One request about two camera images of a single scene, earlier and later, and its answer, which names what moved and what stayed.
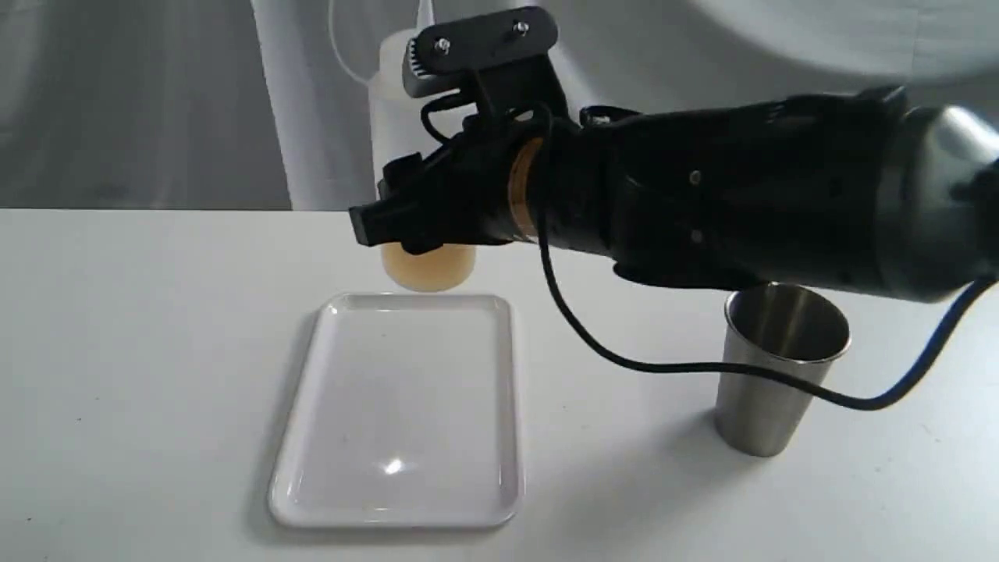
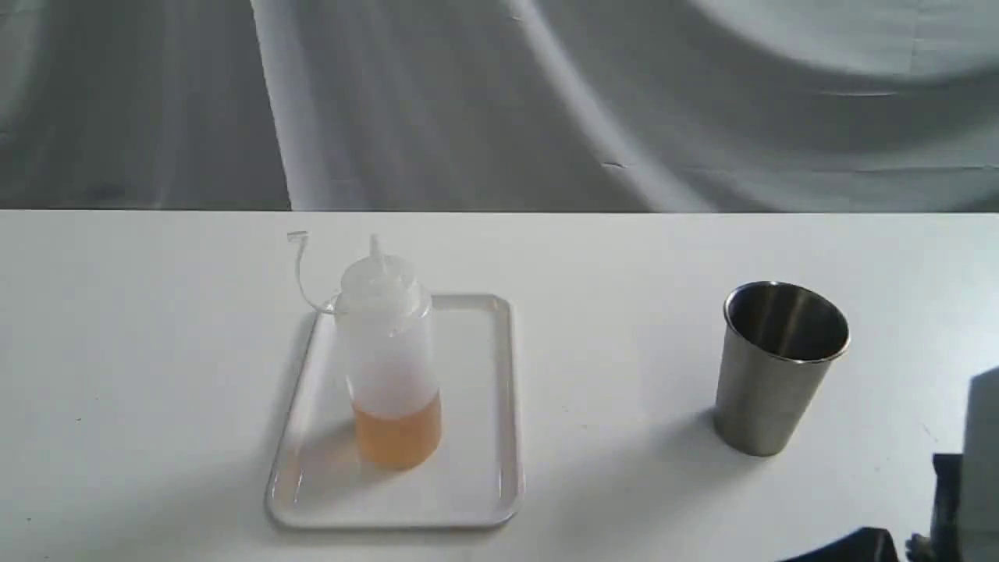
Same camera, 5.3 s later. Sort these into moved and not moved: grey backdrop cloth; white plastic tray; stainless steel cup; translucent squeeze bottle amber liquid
Moved: translucent squeeze bottle amber liquid
Not moved: grey backdrop cloth; stainless steel cup; white plastic tray
